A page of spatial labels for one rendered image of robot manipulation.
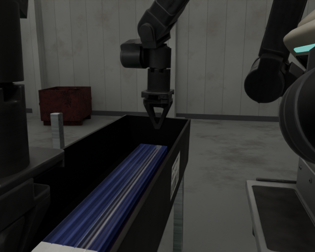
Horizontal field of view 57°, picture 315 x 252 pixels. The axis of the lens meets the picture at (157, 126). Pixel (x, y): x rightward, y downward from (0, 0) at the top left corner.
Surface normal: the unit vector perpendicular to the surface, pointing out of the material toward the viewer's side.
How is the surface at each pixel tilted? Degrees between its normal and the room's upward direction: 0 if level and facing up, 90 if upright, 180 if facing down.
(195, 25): 90
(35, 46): 90
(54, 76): 90
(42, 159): 2
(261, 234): 0
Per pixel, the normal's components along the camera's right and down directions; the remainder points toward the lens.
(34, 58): -0.20, 0.21
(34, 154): 0.03, -0.98
